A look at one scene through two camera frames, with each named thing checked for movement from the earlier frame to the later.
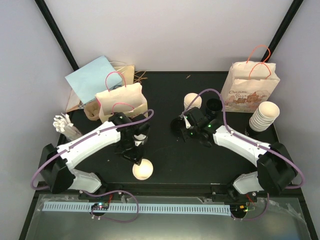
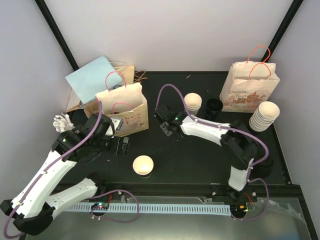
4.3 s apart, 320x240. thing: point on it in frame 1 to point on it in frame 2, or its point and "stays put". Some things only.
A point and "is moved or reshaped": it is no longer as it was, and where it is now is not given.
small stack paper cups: [189, 97] stays put
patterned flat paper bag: [74, 103] stays put
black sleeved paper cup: [144, 171] is moved or reshaped
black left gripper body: [131, 154] to [121, 151]
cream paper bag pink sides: [129, 99] stays put
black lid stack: [213, 107] stays put
